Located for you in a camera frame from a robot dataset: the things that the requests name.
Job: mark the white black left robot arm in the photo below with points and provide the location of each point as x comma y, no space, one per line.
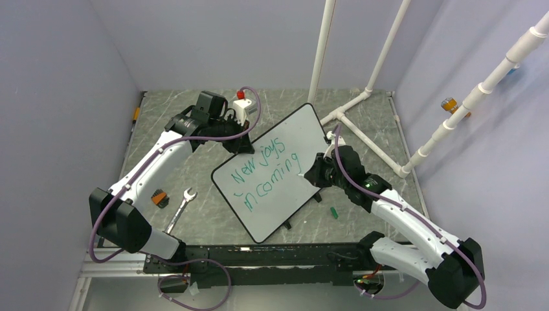
117,212

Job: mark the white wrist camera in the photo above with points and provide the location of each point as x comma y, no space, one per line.
243,107
332,140

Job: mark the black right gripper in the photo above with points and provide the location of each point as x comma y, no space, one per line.
314,173

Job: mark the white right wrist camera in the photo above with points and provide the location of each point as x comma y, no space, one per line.
332,140

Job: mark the silver open-end wrench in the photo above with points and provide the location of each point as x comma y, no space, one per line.
188,196

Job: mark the green marker cap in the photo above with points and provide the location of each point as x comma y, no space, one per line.
334,213

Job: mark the orange black clamp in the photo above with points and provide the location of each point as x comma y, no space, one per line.
160,198

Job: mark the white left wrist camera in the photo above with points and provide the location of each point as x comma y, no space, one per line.
243,107

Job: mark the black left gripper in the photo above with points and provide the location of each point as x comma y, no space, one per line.
243,145

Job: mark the white whiteboard black frame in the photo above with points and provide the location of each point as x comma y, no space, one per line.
263,189

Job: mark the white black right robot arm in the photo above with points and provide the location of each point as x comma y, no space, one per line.
411,223

